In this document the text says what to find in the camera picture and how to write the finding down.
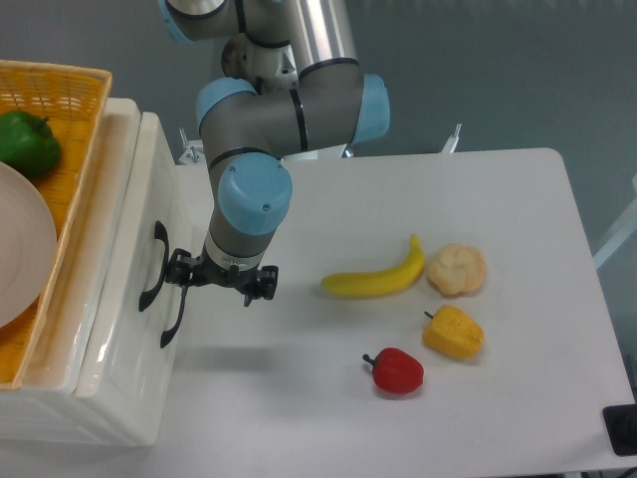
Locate white drawer cabinet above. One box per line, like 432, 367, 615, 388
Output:
0, 97, 150, 448

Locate beige round plate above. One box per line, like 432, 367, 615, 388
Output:
1, 164, 57, 326

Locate orange woven basket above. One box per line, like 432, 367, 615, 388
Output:
1, 60, 112, 391

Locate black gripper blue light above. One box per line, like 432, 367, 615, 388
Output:
165, 243, 279, 307

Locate yellow banana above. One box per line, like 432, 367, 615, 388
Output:
320, 234, 426, 299

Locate white top drawer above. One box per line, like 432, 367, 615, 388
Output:
75, 113, 193, 446

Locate black device at table edge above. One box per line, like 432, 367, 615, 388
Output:
602, 404, 637, 456

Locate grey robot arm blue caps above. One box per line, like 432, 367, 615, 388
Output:
158, 1, 390, 301

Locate yellow bell pepper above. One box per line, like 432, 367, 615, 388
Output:
422, 305, 485, 360

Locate round bread roll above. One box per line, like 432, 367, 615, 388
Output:
426, 243, 487, 296

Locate black lower drawer handle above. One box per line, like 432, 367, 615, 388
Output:
158, 284, 189, 350

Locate green bell pepper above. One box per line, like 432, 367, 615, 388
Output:
1, 110, 62, 179

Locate red bell pepper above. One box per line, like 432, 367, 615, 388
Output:
362, 348, 425, 395

